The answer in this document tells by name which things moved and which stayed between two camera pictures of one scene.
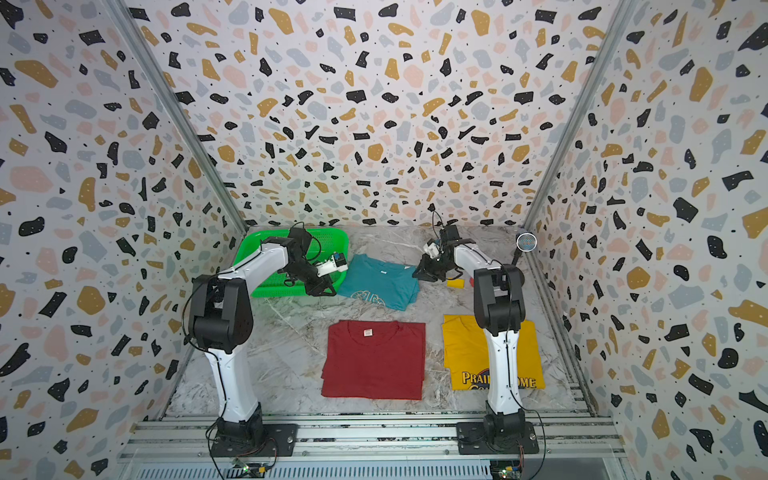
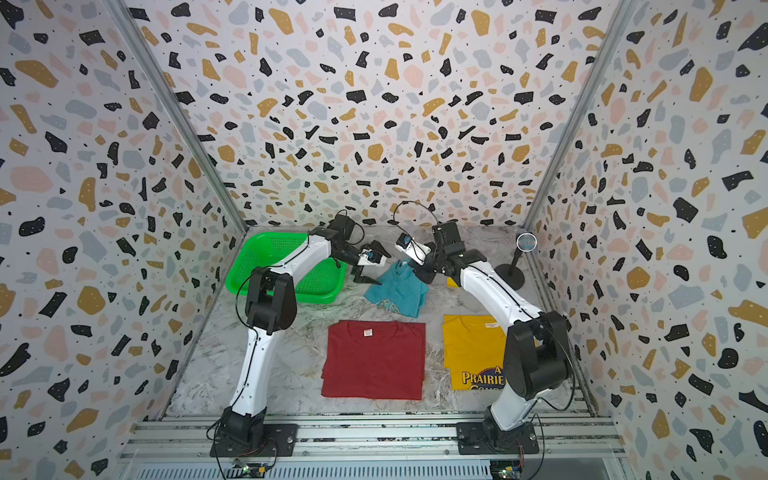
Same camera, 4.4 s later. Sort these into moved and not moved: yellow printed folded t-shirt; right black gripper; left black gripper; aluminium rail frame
Moved: left black gripper
Not moved: right black gripper; yellow printed folded t-shirt; aluminium rail frame
